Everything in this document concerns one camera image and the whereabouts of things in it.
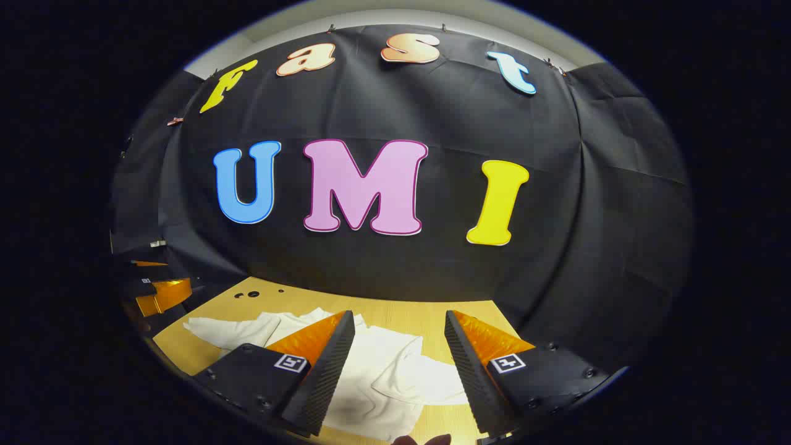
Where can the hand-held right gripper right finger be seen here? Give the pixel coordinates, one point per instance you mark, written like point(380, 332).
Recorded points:
point(473, 383)

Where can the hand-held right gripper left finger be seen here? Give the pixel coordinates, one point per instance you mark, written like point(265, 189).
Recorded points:
point(327, 383)

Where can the small reddish cloth clip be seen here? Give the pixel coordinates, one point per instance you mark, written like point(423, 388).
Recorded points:
point(176, 121)

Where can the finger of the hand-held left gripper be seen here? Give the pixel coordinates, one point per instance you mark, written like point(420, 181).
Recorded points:
point(167, 295)
point(151, 264)

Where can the cream white sweatshirt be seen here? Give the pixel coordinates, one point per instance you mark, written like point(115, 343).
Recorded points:
point(383, 371)

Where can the black backdrop cloth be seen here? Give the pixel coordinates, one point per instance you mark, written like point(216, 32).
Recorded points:
point(445, 111)

